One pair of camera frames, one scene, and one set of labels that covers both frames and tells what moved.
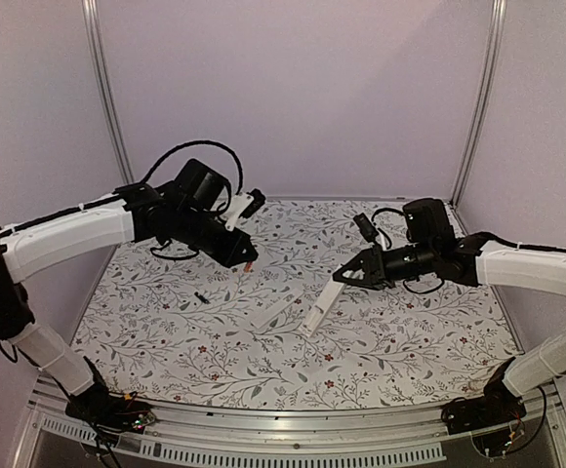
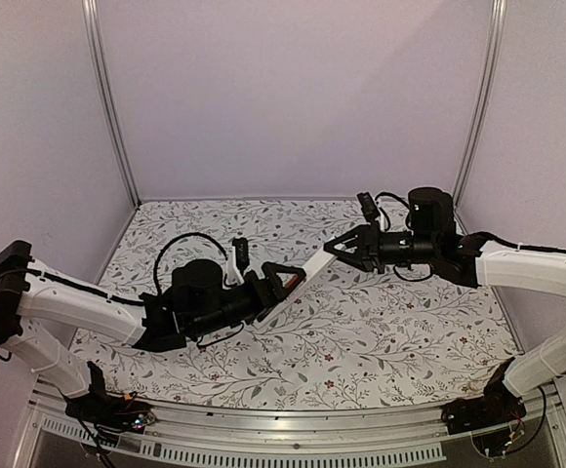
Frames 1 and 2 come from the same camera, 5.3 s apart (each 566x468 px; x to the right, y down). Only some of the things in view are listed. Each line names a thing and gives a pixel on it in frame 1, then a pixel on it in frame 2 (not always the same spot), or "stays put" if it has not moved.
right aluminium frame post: [495, 41] stays put
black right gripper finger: [357, 282] → [357, 258]
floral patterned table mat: [162, 329] stays put
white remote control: [323, 306] → [313, 270]
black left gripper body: [224, 254] → [257, 301]
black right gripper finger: [357, 262] → [347, 236]
